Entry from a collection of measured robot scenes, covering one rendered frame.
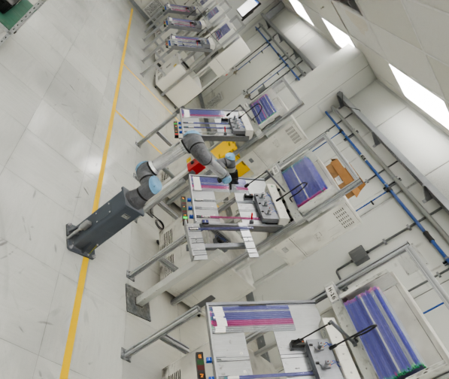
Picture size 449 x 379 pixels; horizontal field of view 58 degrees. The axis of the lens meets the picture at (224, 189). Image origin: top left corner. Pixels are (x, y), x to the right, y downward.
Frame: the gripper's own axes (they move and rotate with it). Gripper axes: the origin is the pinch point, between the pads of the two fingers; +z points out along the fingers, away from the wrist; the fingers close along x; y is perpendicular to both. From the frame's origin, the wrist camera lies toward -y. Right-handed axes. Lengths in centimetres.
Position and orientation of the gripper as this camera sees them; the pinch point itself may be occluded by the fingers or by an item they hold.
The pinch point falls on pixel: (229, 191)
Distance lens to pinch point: 335.6
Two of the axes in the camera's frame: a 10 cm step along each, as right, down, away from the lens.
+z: 0.7, 8.1, 5.9
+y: 9.9, -1.4, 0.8
